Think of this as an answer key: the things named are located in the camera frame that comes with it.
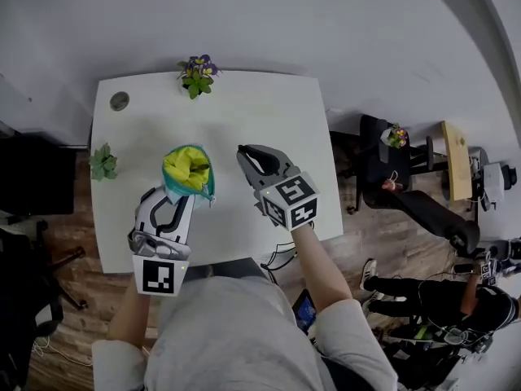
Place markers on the purple flower potted plant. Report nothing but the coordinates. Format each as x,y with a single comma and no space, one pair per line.
198,76

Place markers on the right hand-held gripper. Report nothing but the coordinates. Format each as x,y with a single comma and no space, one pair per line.
293,202

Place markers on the pink yellow flower potted plant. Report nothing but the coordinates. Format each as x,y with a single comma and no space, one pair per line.
395,136

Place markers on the white device box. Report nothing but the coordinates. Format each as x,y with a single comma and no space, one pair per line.
493,181

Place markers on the black cabinet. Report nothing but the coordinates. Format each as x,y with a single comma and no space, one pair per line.
36,177

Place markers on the teal yellow pencil pouch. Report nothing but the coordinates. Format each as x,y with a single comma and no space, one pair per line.
185,169

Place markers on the tablet with blue screen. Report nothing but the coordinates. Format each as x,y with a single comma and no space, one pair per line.
305,312

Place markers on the small pink trinket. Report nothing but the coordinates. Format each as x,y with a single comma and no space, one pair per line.
390,182

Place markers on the light wooden desk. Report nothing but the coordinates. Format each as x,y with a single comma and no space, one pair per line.
456,161

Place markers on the black reclined office chair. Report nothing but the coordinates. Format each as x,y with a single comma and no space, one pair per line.
382,165

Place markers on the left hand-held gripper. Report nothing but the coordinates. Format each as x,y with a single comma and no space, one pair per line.
158,277

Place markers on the person's left forearm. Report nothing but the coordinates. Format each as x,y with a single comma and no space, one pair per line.
128,324

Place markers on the person's grey shirt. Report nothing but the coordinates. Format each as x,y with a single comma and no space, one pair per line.
232,340

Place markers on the person's right forearm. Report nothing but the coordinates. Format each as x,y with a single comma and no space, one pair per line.
321,275

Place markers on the white table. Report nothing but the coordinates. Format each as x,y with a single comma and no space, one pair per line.
268,112

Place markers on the person's blue jeans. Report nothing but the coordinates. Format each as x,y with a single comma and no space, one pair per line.
232,267

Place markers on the small green succulent plant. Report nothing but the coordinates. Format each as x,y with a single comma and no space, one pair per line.
103,163

